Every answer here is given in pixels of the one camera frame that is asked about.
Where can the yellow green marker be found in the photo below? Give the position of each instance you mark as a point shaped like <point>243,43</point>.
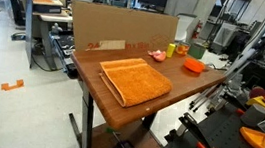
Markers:
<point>170,50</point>

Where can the folded orange towel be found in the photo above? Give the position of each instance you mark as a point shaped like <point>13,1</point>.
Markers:
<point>135,81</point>

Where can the pink toy object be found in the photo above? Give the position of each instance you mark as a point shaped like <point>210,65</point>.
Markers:
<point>158,55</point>

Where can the brown cardboard sheet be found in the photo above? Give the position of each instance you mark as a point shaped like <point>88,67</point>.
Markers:
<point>121,25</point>

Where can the wooden lower table board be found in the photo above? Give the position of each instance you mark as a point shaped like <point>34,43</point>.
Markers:
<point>132,135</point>

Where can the green cup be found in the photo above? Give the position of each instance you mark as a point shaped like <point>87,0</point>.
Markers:
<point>196,51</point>

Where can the white bin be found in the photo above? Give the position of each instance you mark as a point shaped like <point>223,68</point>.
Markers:
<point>185,26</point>

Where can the red fire extinguisher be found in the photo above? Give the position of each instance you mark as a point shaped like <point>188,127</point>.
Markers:
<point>197,30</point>

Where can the white top desk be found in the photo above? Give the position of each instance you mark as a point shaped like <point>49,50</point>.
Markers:
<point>53,18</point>

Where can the black perforated breadboard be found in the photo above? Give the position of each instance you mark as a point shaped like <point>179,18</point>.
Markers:
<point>226,135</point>

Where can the orange topped box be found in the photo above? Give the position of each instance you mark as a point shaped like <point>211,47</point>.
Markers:
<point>46,3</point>

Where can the grey office partition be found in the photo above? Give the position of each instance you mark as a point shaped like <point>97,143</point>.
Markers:
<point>27,28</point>

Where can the dark red round knob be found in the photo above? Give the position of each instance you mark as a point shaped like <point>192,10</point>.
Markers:
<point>257,92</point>

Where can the grey cylinder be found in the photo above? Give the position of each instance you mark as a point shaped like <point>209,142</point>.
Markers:
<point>253,114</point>

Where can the orange wedge piece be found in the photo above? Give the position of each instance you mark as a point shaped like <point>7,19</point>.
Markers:
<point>254,138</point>

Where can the black metal table frame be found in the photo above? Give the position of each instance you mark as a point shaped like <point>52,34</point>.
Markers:
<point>87,125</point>

